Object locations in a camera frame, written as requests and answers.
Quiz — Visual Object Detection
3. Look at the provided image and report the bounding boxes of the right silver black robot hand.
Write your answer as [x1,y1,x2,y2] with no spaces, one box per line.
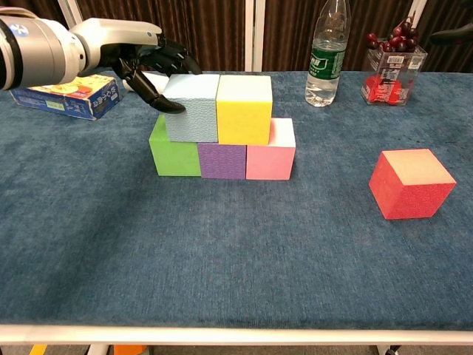
[429,22,473,47]

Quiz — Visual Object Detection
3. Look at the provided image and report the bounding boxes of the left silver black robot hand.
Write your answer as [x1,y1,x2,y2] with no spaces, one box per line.
[69,17,203,115]

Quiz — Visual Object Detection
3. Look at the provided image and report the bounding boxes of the light blue foam cube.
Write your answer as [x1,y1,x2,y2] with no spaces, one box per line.
[162,73,221,143]

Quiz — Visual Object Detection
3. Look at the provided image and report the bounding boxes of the green foam cube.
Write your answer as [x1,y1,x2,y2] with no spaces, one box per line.
[148,114,203,178]

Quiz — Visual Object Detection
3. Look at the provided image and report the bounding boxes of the yellow foam cube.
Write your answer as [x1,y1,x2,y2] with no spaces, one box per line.
[215,75,273,146]

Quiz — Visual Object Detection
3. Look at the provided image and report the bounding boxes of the red foam cube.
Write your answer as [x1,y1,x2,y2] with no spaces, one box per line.
[368,148,457,220]

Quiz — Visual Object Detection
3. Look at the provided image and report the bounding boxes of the purple foam cube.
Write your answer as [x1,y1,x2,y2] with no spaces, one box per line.
[197,142,248,181]

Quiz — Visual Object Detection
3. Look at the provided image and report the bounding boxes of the pink foam cube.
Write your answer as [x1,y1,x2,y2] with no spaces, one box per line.
[245,118,296,181]

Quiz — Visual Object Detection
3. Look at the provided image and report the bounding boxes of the dark red grape bunch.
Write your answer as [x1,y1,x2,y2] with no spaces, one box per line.
[366,21,421,53]

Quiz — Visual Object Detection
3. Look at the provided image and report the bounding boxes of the white plastic wrap roll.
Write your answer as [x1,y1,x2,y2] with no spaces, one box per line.
[123,72,171,95]

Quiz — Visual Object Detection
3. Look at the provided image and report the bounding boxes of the blue orange snack box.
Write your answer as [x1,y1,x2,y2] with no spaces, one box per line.
[9,73,125,121]

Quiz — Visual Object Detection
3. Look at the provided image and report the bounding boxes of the clear plastic box red contents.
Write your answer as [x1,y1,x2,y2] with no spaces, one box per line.
[360,46,429,107]

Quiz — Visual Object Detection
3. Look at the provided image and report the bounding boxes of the clear green-label water bottle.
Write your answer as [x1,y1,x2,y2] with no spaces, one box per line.
[304,0,352,108]

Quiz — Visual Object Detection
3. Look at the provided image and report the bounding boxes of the blue table cloth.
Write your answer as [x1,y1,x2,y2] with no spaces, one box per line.
[0,70,473,331]

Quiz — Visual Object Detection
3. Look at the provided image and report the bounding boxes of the orange plastic object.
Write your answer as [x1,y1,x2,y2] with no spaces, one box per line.
[113,344,147,355]

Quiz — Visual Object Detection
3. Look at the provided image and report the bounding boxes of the white partition post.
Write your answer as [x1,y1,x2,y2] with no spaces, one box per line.
[404,0,439,29]
[244,0,265,72]
[57,0,84,29]

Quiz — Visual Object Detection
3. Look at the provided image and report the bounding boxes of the white table frame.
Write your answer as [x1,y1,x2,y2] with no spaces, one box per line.
[0,324,473,355]

